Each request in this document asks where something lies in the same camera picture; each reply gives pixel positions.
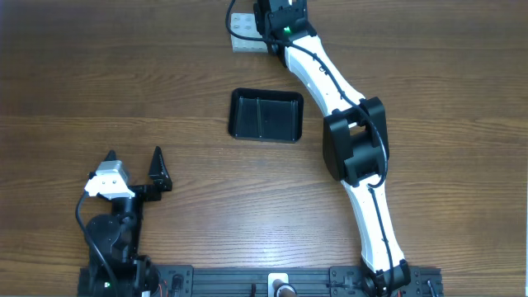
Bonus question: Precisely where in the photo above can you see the clear test tube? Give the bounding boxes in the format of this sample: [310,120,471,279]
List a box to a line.
[255,97,264,139]
[290,100,299,139]
[234,97,243,138]

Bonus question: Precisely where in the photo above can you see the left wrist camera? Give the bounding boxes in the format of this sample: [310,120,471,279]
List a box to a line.
[84,159,136,201]

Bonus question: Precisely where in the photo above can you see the black tray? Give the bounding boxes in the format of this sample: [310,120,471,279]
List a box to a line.
[228,87,304,144]

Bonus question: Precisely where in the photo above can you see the white test tube rack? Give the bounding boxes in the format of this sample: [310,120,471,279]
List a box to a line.
[229,12,269,54]

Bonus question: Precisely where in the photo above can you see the mounting rail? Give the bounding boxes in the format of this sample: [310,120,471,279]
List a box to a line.
[78,265,445,297]

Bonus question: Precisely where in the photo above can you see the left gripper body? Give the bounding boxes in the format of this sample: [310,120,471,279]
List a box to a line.
[130,184,164,202]

